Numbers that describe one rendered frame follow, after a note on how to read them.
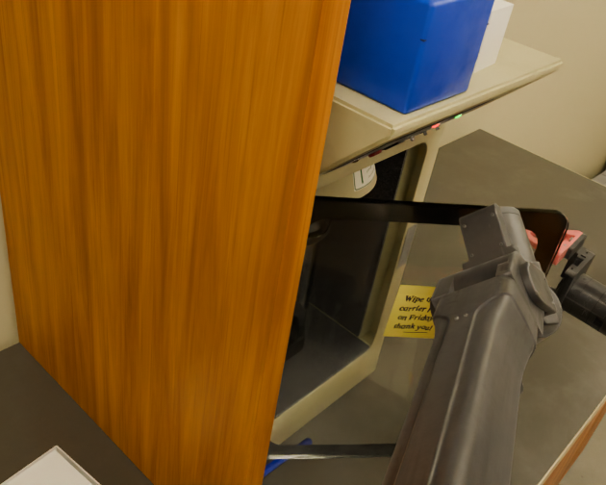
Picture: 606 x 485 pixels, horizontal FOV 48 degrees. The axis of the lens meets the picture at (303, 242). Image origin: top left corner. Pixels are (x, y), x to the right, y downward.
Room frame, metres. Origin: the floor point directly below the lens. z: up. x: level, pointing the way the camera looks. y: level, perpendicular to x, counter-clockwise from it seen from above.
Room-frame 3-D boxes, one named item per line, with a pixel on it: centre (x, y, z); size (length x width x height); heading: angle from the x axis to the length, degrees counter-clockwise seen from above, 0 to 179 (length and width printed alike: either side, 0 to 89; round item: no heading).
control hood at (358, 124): (0.65, -0.10, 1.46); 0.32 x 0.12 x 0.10; 143
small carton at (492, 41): (0.68, -0.13, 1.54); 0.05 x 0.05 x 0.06; 58
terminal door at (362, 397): (0.59, -0.12, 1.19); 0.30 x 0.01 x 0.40; 103
